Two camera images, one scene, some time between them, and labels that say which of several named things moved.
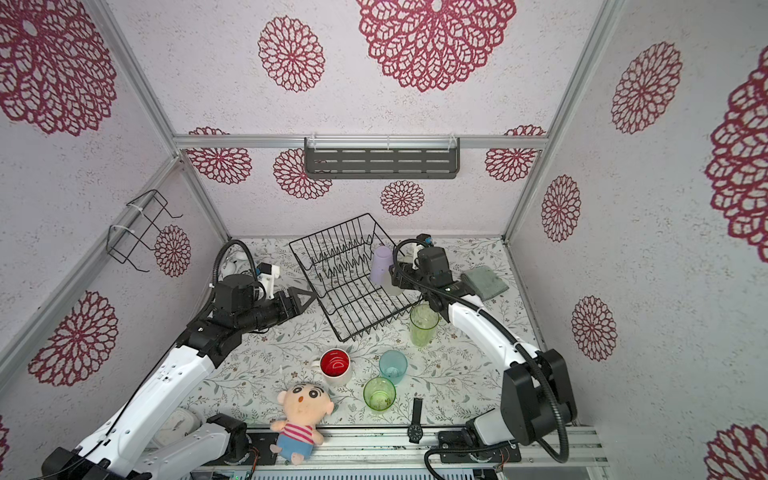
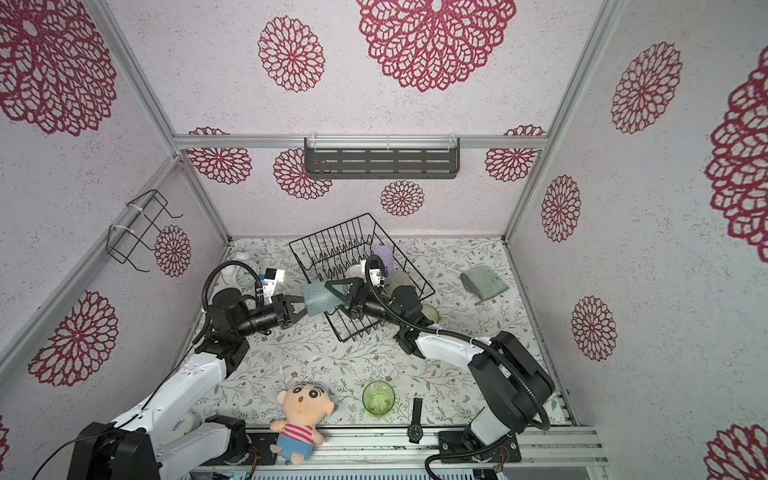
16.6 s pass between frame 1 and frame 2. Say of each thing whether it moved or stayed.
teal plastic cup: moved
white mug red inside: moved
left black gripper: stayed
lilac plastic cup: stayed
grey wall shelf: stayed
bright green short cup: stayed
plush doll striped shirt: stayed
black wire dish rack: stayed
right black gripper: moved
